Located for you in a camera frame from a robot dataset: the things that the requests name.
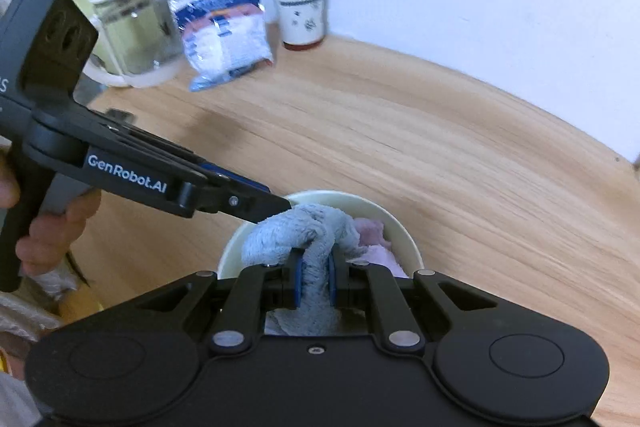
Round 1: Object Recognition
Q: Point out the cream white bowl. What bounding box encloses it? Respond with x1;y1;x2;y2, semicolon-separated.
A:
217;190;425;282

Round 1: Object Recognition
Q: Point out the glass jar with white lid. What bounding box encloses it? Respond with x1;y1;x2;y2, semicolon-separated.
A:
81;0;189;89

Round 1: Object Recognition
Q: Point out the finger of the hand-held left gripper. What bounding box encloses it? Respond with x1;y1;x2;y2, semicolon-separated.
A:
100;109;274;196
195;174;294;224

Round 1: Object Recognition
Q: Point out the blue and white plastic packet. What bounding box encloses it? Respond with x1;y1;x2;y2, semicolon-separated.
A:
169;0;275;94

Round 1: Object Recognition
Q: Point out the blue fluffy cloth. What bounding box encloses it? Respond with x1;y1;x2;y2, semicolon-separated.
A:
241;203;372;338

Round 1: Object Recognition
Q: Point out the person's left hand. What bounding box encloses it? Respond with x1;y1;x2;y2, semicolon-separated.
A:
0;147;104;277

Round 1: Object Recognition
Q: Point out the pink cloth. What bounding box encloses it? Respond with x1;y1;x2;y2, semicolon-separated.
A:
352;216;412;280

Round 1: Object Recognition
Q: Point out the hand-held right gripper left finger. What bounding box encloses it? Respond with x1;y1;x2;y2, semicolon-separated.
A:
135;248;306;356

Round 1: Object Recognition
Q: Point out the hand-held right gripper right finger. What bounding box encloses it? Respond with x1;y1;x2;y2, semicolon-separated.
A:
327;252;499;354

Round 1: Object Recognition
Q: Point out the clear plastic wrap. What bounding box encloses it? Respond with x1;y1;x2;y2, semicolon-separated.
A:
0;269;81;338

